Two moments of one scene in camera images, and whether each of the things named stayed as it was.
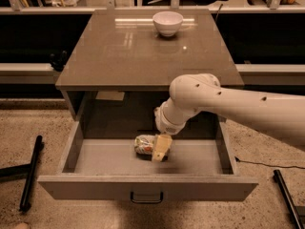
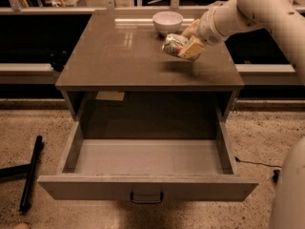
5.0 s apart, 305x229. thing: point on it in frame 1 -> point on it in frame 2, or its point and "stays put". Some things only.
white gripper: (166, 125) -> (209, 29)
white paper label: (110, 95) stays put
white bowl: (167, 23) stays put
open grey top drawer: (101, 164) stays put
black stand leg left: (14, 171) stays put
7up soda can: (144, 144) -> (174, 43)
